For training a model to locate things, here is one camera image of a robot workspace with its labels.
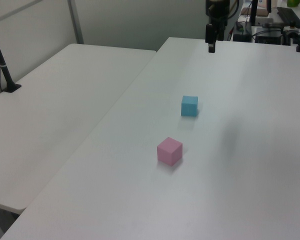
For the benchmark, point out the black keyboard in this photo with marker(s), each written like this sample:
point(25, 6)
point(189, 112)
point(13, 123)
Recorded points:
point(290, 17)

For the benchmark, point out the black camera stand pole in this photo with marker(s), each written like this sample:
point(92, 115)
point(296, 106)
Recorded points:
point(1, 65)

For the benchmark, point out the black electronic device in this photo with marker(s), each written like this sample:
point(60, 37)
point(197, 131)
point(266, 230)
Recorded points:
point(271, 33)

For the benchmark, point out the pink cube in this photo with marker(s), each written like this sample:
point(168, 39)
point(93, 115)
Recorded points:
point(169, 151)

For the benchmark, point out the blue cube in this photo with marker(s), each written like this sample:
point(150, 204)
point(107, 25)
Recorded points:
point(189, 106)

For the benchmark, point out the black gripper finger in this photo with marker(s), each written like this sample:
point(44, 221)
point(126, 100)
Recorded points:
point(211, 37)
point(221, 31)

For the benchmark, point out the small black box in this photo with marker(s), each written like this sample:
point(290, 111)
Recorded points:
point(242, 37)

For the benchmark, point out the black vertical monitor pole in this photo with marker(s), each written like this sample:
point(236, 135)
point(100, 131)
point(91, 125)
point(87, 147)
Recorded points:
point(253, 12)

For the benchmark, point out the grey partition post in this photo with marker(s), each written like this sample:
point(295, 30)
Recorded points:
point(75, 21)

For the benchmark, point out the green object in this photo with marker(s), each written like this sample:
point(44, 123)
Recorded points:
point(293, 3)

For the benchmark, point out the brown cardboard box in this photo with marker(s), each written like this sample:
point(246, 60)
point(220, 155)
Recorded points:
point(261, 12)

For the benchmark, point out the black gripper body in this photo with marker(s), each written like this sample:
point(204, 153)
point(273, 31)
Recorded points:
point(217, 10)

